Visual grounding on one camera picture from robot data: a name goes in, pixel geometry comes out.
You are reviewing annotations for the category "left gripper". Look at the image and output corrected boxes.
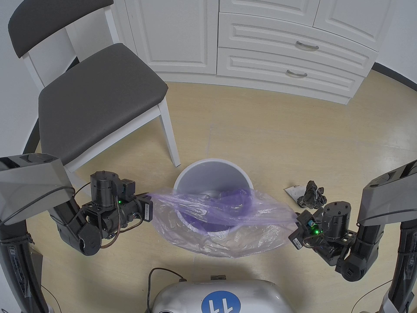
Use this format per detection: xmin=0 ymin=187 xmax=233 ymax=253
xmin=116 ymin=194 xmax=154 ymax=229

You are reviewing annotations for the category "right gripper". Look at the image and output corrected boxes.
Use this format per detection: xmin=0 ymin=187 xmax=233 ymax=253
xmin=288 ymin=222 xmax=326 ymax=252

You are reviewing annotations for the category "black plastic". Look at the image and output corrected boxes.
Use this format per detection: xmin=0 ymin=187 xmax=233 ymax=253
xmin=296 ymin=180 xmax=328 ymax=210

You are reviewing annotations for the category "white paper scrap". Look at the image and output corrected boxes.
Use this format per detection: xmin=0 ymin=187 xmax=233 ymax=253
xmin=283 ymin=185 xmax=308 ymax=205

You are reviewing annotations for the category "purple plastic bag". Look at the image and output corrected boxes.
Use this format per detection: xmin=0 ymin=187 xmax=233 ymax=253
xmin=148 ymin=188 xmax=300 ymax=258

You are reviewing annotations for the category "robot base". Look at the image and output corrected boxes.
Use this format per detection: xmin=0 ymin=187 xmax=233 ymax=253
xmin=153 ymin=274 xmax=294 ymax=313

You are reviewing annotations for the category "white trash bin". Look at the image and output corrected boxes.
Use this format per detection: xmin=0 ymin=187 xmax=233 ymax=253
xmin=173 ymin=158 xmax=254 ymax=235

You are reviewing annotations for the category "white chair with grey seat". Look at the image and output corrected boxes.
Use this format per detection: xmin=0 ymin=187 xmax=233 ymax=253
xmin=8 ymin=0 xmax=182 ymax=195

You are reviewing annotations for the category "white wardrobe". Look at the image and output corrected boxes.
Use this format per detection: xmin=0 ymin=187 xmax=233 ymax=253
xmin=110 ymin=0 xmax=403 ymax=107

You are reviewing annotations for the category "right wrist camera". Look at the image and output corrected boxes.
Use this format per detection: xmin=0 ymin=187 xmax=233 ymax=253
xmin=296 ymin=209 xmax=318 ymax=232

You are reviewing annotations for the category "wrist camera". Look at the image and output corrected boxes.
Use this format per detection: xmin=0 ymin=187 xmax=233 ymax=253
xmin=296 ymin=209 xmax=318 ymax=232
xmin=117 ymin=179 xmax=137 ymax=196

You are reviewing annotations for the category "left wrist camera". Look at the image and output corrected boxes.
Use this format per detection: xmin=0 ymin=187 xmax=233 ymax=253
xmin=117 ymin=179 xmax=137 ymax=196

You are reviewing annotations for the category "black cable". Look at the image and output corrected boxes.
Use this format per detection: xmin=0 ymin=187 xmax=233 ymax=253
xmin=41 ymin=284 xmax=61 ymax=313
xmin=147 ymin=268 xmax=187 ymax=310
xmin=353 ymin=279 xmax=403 ymax=313

